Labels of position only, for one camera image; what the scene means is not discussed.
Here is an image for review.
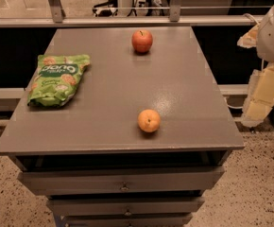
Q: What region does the grey drawer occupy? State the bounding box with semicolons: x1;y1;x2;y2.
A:
18;166;224;196
47;197;204;216
65;214;192;227

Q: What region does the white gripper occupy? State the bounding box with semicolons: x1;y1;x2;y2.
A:
237;5;274;128

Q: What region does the metal railing frame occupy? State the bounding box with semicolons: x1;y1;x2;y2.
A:
0;0;263;27

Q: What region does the green snack bag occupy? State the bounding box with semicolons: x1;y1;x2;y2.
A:
27;54;91;107

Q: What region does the black office chair base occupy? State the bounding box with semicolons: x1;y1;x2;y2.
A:
92;0;118;17

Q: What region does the middle grey drawer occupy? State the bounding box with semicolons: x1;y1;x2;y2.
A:
47;197;204;216

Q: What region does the red apple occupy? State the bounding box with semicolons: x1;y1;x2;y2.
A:
131;29;153;53

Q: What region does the top grey drawer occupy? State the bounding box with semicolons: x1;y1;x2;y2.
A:
18;166;224;196

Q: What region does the orange fruit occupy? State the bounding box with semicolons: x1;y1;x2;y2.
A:
138;109;161;132

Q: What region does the bottom grey drawer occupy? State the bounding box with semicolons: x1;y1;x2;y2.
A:
65;214;192;227

